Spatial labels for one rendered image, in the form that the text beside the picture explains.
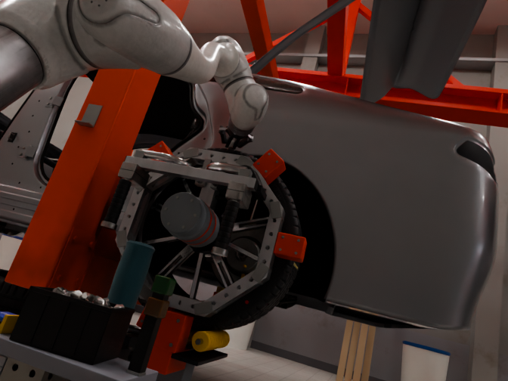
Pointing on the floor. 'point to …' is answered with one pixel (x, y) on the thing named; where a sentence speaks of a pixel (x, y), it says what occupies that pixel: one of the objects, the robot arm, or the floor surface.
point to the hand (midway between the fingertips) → (230, 147)
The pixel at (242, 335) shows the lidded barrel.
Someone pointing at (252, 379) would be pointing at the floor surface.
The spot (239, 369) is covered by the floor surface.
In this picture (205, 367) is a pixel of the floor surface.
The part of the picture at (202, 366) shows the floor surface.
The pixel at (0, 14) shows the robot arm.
